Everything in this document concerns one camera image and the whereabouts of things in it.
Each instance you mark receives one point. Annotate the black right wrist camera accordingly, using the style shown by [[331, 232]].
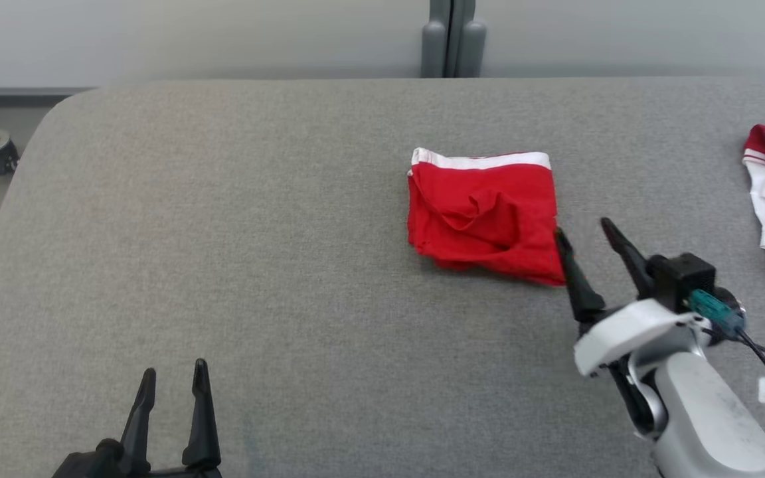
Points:
[[684, 275]]

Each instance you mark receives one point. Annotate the small black floor object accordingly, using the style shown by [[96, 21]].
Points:
[[4, 160]]

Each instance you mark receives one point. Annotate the grey partition post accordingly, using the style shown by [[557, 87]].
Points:
[[472, 40], [434, 40]]

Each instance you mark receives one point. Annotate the teal right camera connector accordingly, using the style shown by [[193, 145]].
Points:
[[714, 311]]

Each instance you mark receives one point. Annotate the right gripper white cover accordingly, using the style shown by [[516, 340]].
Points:
[[628, 328]]

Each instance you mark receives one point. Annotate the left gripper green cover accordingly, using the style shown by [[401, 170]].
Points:
[[97, 465]]

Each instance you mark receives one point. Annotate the red shorts with white waistband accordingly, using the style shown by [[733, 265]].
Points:
[[482, 219]]

